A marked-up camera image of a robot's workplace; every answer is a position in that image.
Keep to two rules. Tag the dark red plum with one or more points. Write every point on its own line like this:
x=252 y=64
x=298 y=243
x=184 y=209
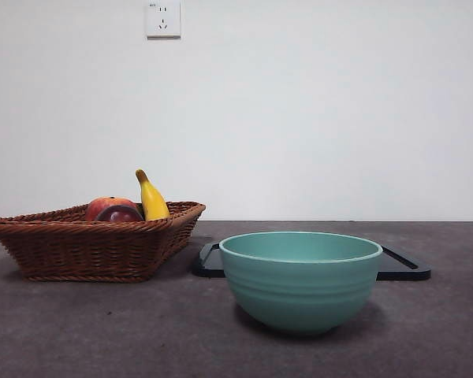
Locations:
x=120 y=215

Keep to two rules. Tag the teal ribbed bowl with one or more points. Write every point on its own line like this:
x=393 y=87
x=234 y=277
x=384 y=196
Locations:
x=301 y=291

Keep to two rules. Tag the yellow banana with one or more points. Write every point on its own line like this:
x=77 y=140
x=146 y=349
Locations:
x=153 y=202

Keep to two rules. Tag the red orange peach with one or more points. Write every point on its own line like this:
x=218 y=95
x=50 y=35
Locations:
x=102 y=204

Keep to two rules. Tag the brown wicker basket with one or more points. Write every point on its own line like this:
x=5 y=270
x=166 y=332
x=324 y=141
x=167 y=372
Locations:
x=86 y=252

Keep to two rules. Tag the black rectangular tray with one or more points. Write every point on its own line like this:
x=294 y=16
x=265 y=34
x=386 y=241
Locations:
x=402 y=269

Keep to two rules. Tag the white wall socket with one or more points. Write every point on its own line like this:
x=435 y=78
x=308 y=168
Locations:
x=169 y=19

